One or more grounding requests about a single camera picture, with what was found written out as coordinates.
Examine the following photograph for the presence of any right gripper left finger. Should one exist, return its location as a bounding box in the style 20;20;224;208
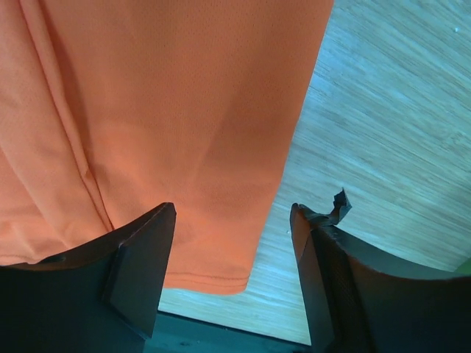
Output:
1;203;176;352

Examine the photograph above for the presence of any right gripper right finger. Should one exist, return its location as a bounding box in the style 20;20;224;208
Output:
290;191;470;352

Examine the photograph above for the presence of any orange t shirt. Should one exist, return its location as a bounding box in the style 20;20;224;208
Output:
1;1;333;295

